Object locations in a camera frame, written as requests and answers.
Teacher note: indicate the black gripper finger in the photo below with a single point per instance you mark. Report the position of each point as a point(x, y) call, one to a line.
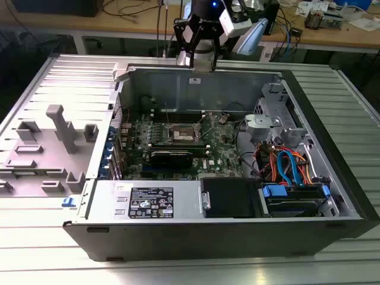
point(181, 44)
point(217, 50)

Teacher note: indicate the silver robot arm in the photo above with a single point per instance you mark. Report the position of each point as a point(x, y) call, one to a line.
point(203, 55)

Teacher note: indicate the metal CPU socket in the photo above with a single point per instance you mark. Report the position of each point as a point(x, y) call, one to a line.
point(182, 135)

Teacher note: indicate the finned CPU cooler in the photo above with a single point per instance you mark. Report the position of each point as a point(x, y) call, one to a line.
point(314, 19)

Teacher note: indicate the black plastic cover box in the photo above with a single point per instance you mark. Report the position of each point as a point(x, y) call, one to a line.
point(230, 199)

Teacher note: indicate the pale blue teach pendant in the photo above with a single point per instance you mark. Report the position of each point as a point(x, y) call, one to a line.
point(252, 38)

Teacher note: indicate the black desktop box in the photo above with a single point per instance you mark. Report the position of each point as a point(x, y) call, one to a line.
point(271, 17)

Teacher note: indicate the metal disk bay cage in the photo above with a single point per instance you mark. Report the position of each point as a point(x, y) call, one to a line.
point(270, 92)

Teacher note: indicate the small black adapter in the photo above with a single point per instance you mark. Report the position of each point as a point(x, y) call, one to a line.
point(297, 32)

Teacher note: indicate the green motherboard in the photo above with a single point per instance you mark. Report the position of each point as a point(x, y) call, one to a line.
point(219, 142)

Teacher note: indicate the green RAM stick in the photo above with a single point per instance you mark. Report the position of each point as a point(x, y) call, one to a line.
point(178, 145)

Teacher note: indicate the wooden desk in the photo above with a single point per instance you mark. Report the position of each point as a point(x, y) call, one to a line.
point(326, 40)

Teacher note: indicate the blue card latch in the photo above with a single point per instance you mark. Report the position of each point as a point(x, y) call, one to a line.
point(104, 172)
point(109, 146)
point(107, 160)
point(112, 132)

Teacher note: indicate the black graphics card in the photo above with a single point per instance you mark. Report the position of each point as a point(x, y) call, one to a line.
point(170, 161)

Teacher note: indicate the black monitor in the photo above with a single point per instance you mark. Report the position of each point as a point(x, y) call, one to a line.
point(59, 7)

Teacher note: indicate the white paper sheet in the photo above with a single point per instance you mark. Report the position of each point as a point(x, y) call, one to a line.
point(365, 23)

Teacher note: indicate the grey plastic parts rack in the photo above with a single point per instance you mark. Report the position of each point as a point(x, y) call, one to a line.
point(56, 154)

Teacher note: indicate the hard disk in blue carrier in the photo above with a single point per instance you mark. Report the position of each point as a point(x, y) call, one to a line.
point(292, 202)

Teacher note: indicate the silver power supply with label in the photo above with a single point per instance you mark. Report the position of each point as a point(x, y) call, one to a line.
point(101, 205)

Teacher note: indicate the black and grey PC case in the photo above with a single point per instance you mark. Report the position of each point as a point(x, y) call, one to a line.
point(207, 240)

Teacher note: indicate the small blue plastic clip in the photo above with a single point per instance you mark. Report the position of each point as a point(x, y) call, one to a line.
point(67, 202)

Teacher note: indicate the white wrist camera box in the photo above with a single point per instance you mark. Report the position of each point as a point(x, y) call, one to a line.
point(234, 26)

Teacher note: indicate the silver metal bracket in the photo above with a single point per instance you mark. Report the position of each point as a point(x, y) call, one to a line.
point(261, 121)

